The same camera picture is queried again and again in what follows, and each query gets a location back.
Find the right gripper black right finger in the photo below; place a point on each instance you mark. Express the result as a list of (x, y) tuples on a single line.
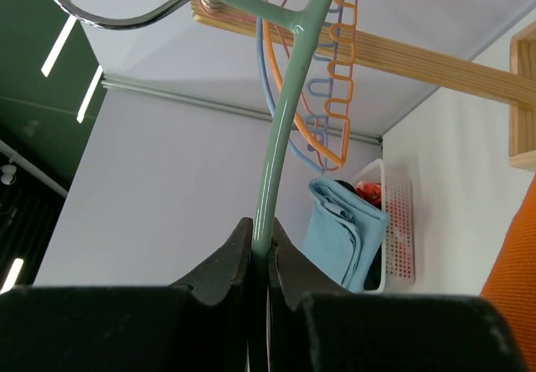
[(293, 274)]

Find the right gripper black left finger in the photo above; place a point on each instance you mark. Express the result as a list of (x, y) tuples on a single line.
[(211, 281)]

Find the orange trousers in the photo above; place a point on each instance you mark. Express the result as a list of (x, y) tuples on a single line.
[(510, 286)]

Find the green plastic hanger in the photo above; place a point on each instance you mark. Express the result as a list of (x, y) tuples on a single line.
[(273, 165)]

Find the orange plastic hanger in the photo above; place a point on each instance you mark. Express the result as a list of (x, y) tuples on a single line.
[(337, 48)]

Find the light blue folded cloth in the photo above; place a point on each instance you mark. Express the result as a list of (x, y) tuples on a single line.
[(344, 233)]

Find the red cloth in basket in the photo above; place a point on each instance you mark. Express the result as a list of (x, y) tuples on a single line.
[(370, 192)]

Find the white plastic basket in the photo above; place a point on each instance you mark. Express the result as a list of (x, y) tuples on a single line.
[(393, 269)]

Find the wooden clothes rack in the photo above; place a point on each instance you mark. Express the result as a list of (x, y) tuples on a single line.
[(515, 88)]

